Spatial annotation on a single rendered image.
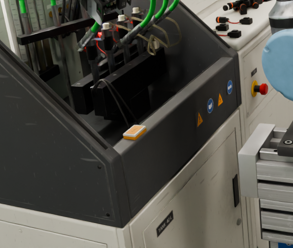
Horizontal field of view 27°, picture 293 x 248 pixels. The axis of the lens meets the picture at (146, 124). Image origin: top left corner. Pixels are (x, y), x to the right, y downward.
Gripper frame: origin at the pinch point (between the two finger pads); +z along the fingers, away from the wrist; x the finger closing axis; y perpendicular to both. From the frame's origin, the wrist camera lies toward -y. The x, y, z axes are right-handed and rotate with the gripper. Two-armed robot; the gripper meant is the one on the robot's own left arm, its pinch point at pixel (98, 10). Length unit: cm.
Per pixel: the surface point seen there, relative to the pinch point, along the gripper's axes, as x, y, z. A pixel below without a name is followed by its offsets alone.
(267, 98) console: 51, 21, 64
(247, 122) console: 36, 27, 55
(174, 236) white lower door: -7, 47, 32
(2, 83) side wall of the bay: -26.7, 5.2, 0.5
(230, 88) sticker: 31, 20, 37
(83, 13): 6.4, -19.1, 32.0
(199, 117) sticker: 14.2, 25.9, 26.2
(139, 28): 12.2, -0.3, 18.3
